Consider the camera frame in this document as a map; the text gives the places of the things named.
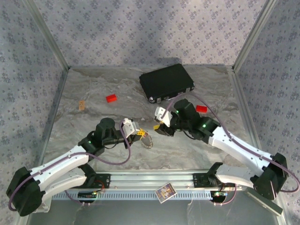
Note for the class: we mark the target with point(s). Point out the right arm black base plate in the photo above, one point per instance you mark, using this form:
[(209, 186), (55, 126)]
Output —
[(199, 180)]

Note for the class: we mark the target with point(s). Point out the grey metal bar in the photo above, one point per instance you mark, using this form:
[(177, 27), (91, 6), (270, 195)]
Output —
[(264, 202)]

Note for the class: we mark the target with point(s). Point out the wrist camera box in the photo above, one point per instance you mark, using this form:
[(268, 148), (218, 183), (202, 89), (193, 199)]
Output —
[(129, 127), (164, 117)]

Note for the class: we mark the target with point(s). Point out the aluminium mounting rail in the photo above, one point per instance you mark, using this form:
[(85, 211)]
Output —
[(150, 179)]

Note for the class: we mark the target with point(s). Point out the red block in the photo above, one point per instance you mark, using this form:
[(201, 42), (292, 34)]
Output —
[(201, 109), (111, 98)]

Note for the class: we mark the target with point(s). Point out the colourful picture card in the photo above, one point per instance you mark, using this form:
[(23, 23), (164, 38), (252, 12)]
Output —
[(165, 192)]

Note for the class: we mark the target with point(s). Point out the aluminium frame post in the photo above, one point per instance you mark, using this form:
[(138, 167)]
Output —
[(252, 35), (48, 35)]

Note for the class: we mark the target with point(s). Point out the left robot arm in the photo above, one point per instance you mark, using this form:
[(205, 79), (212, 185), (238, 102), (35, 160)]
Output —
[(63, 161)]

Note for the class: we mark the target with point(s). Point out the small wooden block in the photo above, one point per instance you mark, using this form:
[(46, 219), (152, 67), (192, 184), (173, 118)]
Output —
[(81, 105)]

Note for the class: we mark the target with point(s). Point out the white plastic bracket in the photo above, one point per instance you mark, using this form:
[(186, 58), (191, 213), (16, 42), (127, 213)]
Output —
[(45, 206)]

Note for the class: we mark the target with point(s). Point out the black hard case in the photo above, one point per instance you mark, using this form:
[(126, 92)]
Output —
[(165, 82)]

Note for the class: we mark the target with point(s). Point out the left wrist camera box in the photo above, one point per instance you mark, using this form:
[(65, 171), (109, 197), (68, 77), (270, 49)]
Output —
[(129, 127)]

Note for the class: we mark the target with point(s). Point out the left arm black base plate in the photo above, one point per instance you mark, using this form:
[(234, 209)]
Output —
[(104, 181)]

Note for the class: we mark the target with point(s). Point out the aluminium side rail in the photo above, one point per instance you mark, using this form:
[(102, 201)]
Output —
[(59, 93), (240, 93)]

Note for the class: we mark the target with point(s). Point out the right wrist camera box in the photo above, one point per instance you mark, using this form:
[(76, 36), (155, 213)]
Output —
[(164, 117)]

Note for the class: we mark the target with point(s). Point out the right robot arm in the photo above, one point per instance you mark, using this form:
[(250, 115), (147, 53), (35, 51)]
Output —
[(236, 145)]

